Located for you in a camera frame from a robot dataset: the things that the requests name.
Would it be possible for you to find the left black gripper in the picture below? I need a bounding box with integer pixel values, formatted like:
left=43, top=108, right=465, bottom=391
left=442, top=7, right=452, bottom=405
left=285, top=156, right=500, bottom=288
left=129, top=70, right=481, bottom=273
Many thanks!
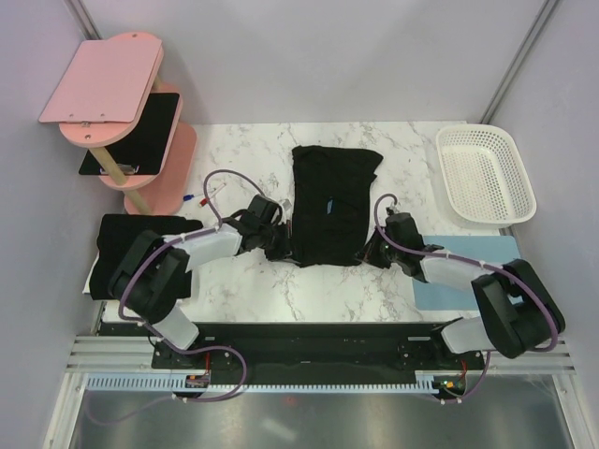
left=257, top=220, right=301, bottom=264

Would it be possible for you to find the black graphic t shirt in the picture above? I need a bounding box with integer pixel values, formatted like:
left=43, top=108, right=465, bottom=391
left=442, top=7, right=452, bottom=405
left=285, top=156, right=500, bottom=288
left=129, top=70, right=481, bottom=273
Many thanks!
left=291, top=145, right=384, bottom=268

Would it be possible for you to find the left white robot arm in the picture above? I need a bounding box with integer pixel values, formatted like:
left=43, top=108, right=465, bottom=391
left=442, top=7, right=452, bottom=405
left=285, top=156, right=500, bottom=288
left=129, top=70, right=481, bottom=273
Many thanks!
left=108, top=195, right=290, bottom=368

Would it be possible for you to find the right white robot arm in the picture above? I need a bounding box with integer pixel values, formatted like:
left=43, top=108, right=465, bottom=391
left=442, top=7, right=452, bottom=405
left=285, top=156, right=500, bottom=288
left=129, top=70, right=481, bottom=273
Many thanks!
left=364, top=209, right=565, bottom=369

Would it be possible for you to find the folded black t shirt stack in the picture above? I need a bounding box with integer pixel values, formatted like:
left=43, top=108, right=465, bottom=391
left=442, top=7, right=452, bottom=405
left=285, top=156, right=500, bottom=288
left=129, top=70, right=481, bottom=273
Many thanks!
left=89, top=214, right=204, bottom=300

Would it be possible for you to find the red marker pen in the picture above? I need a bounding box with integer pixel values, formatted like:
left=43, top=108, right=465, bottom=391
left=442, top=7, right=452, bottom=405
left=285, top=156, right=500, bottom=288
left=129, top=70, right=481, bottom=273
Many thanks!
left=197, top=182, right=226, bottom=208

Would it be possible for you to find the white plastic basket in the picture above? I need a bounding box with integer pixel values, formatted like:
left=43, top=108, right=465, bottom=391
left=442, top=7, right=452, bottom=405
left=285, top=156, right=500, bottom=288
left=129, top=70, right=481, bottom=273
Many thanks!
left=431, top=123, right=537, bottom=229

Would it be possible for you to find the light blue mat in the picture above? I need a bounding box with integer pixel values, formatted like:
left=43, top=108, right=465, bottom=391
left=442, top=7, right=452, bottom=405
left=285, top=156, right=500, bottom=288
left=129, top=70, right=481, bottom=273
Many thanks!
left=412, top=236, right=520, bottom=311

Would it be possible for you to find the pink three tier shelf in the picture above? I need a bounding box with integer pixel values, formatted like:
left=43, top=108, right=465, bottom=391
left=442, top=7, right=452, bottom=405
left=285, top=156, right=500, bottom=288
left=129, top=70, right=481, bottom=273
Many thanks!
left=39, top=32, right=197, bottom=215

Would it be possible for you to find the black clipboard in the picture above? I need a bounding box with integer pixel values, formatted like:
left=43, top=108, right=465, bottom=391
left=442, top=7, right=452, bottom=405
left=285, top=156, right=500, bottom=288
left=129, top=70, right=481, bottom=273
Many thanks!
left=107, top=93, right=180, bottom=175

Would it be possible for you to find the pink clipboard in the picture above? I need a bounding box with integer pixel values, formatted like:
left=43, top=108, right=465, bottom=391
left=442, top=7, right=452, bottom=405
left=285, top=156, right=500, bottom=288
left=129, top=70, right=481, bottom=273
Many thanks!
left=39, top=35, right=161, bottom=123

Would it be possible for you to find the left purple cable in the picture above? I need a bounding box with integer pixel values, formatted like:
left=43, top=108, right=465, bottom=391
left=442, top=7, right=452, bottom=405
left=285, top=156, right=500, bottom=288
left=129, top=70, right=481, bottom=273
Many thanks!
left=83, top=168, right=268, bottom=426

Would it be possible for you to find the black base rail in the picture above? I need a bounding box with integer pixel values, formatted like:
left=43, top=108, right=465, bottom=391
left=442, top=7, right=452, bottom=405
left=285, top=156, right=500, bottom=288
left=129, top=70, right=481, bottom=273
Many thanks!
left=153, top=323, right=485, bottom=372

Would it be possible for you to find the white slotted cable duct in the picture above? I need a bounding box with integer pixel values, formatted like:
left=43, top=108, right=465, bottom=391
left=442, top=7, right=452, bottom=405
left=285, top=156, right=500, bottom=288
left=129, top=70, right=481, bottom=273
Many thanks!
left=86, top=373, right=465, bottom=394

